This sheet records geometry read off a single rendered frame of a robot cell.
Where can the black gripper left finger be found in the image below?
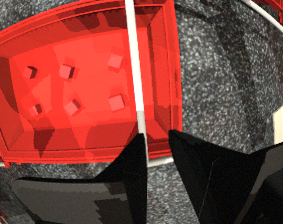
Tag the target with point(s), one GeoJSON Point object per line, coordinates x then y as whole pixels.
{"type": "Point", "coordinates": [117, 195]}

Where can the small pink block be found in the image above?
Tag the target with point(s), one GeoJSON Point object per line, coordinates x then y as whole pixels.
{"type": "Point", "coordinates": [116, 102]}

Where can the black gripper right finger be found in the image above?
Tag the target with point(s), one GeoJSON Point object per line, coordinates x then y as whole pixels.
{"type": "Point", "coordinates": [221, 183]}

